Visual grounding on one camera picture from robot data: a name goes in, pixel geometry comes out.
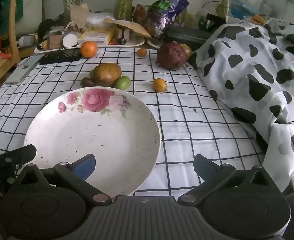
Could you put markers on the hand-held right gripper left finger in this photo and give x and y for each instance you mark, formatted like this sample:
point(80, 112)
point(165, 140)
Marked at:
point(85, 167)

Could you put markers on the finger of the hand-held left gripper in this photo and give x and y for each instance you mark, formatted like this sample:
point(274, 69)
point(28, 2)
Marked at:
point(18, 155)

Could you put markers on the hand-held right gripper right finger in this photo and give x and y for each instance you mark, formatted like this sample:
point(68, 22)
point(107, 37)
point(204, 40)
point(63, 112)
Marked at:
point(203, 166)

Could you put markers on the white floral plate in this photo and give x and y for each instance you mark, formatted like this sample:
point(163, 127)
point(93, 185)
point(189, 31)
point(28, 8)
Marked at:
point(99, 135)

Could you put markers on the dark brown passion fruit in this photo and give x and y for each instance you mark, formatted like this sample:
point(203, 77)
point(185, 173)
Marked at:
point(87, 82)

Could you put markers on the small green fruit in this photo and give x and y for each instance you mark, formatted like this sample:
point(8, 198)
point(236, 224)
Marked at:
point(123, 83)

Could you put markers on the small round orange fruit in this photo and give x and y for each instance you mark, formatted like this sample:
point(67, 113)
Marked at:
point(160, 85)

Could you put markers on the yellow-brown mango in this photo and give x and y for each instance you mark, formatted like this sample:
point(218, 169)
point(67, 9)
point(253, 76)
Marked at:
point(107, 73)

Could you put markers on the large orange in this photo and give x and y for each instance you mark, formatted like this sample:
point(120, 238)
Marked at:
point(89, 49)

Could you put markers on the white checkered tablecloth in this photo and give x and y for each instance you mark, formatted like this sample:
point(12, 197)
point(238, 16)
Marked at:
point(186, 120)

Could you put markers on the silver tablet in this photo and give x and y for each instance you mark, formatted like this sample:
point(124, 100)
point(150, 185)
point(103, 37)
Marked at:
point(22, 71)

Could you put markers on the white jar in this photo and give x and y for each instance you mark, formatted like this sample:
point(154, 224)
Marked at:
point(27, 41)

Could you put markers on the wooden chair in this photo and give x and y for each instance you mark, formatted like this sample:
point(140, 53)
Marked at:
point(12, 30)

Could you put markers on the black grid rack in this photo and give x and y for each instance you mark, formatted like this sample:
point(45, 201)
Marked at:
point(59, 56)

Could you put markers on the cow-print blanket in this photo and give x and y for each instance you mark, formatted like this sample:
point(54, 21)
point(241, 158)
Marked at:
point(256, 80)

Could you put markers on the small cardboard box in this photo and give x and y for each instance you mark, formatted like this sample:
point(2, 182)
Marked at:
point(55, 41)

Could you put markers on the large dark red fruit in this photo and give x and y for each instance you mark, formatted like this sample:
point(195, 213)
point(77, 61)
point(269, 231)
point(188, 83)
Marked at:
point(172, 56)

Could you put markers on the yellow-brown onion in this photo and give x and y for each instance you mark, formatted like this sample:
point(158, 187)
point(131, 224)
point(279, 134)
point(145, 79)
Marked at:
point(188, 51)

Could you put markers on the small orange tomato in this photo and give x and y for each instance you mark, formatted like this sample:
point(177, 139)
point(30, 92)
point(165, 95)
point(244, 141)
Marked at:
point(142, 52)

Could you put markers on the yellow box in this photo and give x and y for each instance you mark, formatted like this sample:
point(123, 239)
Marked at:
point(94, 36)

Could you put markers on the black zip case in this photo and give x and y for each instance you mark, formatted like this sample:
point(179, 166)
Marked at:
point(186, 36)

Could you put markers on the white oval tray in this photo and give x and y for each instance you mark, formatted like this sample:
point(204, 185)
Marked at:
point(132, 43)

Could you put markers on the small white plate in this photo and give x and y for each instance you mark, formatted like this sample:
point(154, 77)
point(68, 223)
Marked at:
point(154, 43)

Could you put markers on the torn cardboard piece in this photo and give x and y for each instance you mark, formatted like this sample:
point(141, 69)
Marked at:
point(79, 15)

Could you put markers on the braided plant stem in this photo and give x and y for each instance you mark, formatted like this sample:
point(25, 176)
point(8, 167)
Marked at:
point(123, 0)
point(70, 0)

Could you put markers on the black device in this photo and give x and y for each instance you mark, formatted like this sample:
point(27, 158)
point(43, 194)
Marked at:
point(213, 21)

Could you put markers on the brown paper sheet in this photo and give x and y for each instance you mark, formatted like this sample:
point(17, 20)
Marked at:
point(129, 26)

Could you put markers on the clear plastic bag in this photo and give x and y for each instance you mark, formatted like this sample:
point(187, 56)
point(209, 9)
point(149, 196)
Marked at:
point(99, 18)

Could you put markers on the orange carrots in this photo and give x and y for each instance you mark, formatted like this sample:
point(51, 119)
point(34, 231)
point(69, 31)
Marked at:
point(258, 18)

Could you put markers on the purple snack bag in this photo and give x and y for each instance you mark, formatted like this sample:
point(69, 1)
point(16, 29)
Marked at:
point(165, 12)

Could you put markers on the blue plastic bag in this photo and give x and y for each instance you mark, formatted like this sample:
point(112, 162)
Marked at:
point(241, 6)

